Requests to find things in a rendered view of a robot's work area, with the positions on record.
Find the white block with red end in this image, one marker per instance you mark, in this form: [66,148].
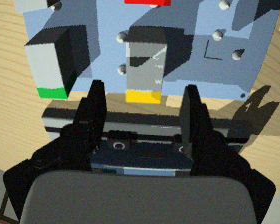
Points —
[151,2]

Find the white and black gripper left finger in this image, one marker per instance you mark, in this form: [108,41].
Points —
[70,151]

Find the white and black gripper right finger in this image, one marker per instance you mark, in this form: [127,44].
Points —
[201,142]

